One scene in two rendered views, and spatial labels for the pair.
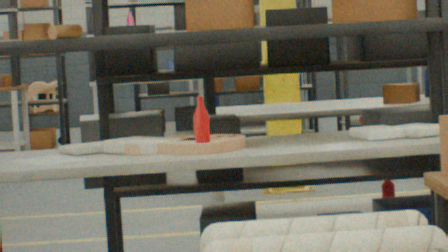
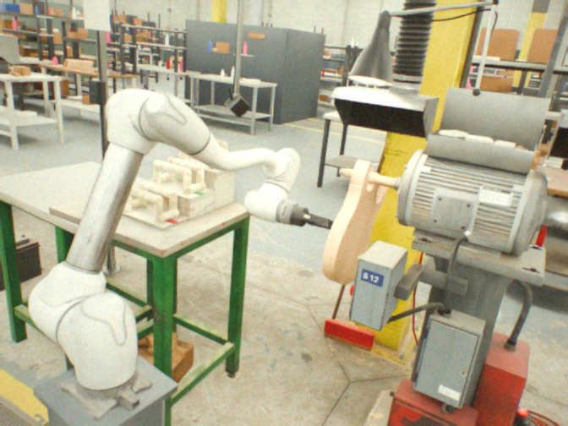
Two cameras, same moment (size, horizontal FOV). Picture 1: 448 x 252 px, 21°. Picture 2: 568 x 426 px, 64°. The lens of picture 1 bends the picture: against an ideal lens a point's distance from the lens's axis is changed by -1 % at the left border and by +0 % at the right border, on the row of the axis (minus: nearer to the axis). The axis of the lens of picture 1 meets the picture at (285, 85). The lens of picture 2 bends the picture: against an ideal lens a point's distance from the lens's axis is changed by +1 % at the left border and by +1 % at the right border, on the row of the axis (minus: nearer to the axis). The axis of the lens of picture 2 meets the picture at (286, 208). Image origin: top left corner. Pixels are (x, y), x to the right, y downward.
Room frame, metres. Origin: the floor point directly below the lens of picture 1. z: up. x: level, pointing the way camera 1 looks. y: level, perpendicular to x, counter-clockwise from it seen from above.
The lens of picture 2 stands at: (-0.47, -1.43, 1.65)
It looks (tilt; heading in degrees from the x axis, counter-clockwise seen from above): 20 degrees down; 33
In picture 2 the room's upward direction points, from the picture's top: 6 degrees clockwise
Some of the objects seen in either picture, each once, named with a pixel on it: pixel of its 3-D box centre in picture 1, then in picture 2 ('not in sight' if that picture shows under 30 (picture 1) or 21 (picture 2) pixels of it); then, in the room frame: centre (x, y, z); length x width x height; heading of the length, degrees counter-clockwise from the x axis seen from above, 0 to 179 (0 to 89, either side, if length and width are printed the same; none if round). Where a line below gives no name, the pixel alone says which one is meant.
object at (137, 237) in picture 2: not in sight; (157, 284); (0.76, 0.02, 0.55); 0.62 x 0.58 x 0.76; 95
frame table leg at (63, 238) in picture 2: not in sight; (70, 307); (0.49, 0.27, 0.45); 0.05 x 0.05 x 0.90; 5
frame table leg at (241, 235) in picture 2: not in sight; (237, 300); (1.04, -0.23, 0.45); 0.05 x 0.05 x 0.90; 5
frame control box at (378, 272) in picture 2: not in sight; (402, 297); (0.70, -1.11, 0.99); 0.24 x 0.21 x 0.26; 95
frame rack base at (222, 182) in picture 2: not in sight; (202, 181); (0.99, -0.02, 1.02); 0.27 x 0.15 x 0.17; 95
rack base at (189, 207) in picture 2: not in sight; (178, 197); (0.83, -0.03, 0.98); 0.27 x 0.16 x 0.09; 95
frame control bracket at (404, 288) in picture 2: not in sight; (410, 280); (0.76, -1.11, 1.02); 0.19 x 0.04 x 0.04; 5
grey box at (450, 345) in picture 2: not in sight; (457, 318); (0.80, -1.25, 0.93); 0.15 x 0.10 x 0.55; 95
